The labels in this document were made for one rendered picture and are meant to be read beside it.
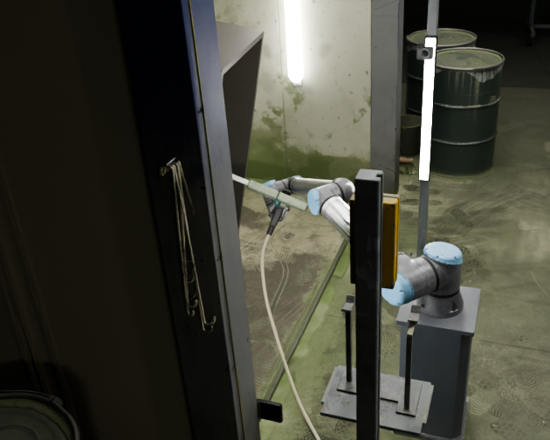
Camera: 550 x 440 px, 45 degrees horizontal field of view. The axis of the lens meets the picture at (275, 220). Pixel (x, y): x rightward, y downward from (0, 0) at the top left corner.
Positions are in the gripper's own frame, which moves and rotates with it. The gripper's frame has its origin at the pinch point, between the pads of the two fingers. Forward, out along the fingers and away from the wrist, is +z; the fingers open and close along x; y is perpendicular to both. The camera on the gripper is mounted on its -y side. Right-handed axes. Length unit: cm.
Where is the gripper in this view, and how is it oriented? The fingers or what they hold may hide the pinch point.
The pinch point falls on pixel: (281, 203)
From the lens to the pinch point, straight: 318.3
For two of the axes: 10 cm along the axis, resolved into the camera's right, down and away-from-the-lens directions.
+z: 0.2, -0.8, -10.0
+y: -4.1, 9.1, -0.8
